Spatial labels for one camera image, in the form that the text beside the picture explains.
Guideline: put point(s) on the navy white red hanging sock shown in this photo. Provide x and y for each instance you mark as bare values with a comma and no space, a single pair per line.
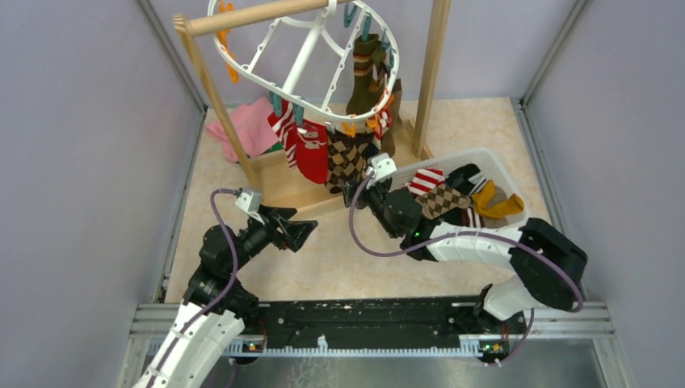
379,124

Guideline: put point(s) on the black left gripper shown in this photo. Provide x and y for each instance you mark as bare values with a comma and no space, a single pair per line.
295,233

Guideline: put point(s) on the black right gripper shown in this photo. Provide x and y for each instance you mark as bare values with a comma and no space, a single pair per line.
351,187

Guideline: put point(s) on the white round clip hanger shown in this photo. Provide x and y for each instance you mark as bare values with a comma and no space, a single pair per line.
311,16

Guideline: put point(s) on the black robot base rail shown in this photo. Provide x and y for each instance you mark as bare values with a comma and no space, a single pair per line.
386,327

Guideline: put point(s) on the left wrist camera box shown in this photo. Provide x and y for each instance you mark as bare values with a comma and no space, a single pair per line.
248,200

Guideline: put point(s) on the teal clothes clip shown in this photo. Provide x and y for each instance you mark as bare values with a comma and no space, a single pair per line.
276,103
298,114

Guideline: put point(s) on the black sock in basket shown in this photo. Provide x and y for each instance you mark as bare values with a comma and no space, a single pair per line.
467,180

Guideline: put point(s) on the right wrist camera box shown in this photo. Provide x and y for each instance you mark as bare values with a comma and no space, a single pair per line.
380,168

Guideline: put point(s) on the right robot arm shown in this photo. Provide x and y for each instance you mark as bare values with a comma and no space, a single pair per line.
547,266

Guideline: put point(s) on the orange clothes clip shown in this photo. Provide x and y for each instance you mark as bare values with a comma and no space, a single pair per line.
349,128

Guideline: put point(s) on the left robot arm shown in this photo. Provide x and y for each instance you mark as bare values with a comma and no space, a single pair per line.
215,307

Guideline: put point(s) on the pink cloth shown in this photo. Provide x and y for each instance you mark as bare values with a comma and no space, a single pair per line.
252,127

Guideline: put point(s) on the beige argyle sock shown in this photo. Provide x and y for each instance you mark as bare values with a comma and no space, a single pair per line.
441,199

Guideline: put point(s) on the brown argyle sock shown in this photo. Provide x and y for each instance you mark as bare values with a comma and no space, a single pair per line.
340,167
365,148

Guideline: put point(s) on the red white striped sock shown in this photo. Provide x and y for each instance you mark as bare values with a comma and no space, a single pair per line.
284,127

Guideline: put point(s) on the yellow sock in basket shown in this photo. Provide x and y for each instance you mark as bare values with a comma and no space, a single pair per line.
491,201

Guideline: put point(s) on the olive striped hanging sock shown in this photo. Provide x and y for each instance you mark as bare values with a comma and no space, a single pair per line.
367,56

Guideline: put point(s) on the wooden hanger rack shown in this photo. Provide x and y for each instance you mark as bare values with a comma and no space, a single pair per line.
330,69

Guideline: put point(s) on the green cloth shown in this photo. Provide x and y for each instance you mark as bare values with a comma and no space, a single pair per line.
276,147

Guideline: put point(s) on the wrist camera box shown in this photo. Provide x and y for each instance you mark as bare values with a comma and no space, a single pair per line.
380,168
248,200

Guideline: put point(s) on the white plastic laundry basket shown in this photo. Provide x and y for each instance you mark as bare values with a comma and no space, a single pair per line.
491,167

